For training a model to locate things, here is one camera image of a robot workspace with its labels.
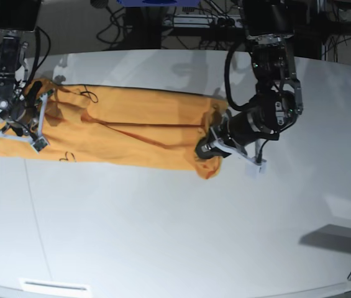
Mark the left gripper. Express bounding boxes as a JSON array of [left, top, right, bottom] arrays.
[[194, 108, 280, 160]]

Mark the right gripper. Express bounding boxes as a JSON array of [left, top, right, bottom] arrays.
[[0, 81, 43, 128]]

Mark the orange yellow T-shirt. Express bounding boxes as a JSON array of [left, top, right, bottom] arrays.
[[0, 79, 227, 179]]

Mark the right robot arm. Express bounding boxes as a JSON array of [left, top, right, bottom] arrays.
[[0, 1, 43, 138]]

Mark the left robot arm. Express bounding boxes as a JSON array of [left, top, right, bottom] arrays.
[[195, 1, 304, 165]]

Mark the white power strip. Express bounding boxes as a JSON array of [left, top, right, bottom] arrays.
[[163, 14, 243, 29]]

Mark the white label strip on table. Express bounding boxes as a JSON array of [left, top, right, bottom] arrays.
[[19, 278, 91, 292]]

